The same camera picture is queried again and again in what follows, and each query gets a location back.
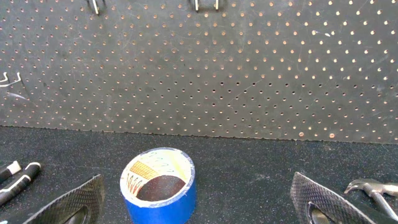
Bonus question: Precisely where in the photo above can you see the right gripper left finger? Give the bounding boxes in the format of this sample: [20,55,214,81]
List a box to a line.
[22,174,106,224]

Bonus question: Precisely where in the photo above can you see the black and white pliers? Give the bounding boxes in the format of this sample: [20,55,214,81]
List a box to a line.
[0,160,42,208]

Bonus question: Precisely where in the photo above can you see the hammer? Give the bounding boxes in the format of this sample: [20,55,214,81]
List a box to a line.
[343,178,398,222]

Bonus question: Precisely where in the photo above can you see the black pegboard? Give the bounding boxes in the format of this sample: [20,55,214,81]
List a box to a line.
[0,0,398,144]

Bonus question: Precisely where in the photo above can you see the metal hook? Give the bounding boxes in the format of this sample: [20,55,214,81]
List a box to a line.
[0,72,22,88]
[189,0,222,12]
[86,0,106,16]

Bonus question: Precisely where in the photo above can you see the roll of blue tape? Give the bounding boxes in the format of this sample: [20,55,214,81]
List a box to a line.
[119,147,197,224]

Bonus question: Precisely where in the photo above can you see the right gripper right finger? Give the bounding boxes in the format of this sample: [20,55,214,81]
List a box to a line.
[290,171,398,224]

